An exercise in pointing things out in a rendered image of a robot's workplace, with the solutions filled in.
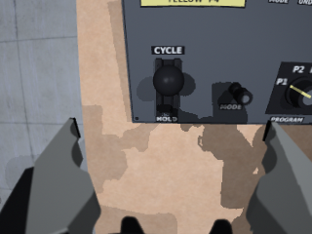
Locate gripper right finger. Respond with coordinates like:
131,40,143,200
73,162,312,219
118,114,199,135
246,120,312,234

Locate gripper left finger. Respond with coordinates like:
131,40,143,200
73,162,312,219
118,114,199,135
0,117,101,234

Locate dark grey control console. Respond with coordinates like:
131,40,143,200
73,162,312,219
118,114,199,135
121,0,312,125

